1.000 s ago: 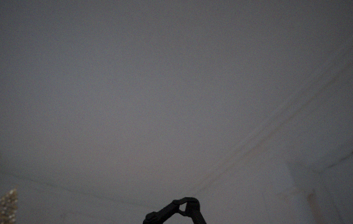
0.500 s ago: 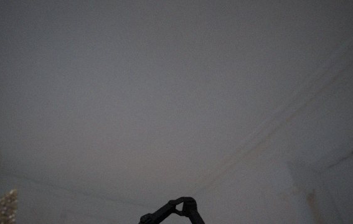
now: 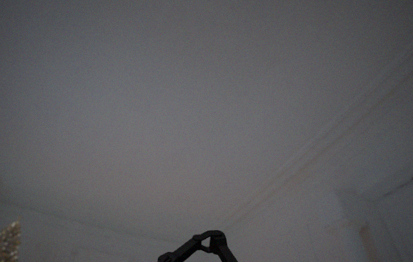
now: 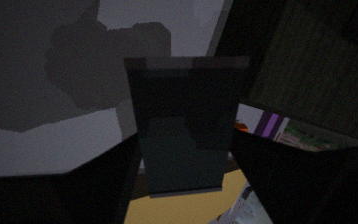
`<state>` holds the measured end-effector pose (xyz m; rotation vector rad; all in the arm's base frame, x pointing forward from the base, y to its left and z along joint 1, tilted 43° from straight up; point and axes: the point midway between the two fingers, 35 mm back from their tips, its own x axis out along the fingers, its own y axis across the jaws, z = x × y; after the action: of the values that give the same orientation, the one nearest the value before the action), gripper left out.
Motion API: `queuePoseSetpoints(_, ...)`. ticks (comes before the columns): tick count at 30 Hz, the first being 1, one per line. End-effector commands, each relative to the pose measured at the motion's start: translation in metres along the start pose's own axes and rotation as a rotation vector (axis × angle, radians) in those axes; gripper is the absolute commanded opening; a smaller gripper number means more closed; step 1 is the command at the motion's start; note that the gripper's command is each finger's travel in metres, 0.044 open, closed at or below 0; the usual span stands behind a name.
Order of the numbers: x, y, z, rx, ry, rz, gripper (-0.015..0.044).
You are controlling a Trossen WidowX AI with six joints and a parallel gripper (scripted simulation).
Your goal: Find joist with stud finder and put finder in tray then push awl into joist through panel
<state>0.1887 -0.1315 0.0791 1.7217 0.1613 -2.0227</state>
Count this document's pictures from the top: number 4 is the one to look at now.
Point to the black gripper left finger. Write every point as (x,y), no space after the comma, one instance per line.
(97,192)

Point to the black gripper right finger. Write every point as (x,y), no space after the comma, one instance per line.
(292,184)

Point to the tan panel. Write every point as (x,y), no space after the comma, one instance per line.
(189,209)

